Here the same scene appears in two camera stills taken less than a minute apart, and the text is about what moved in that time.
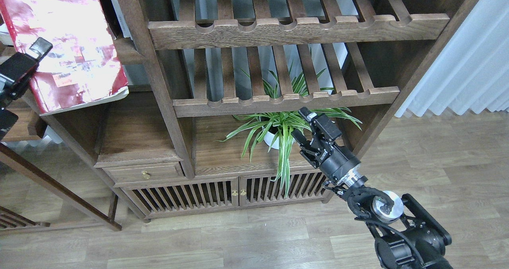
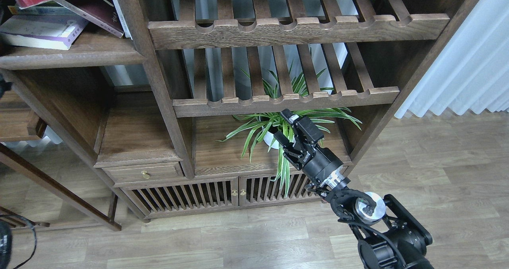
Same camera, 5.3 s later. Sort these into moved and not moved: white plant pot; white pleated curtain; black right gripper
Moved: black right gripper
Not moved: white plant pot; white pleated curtain
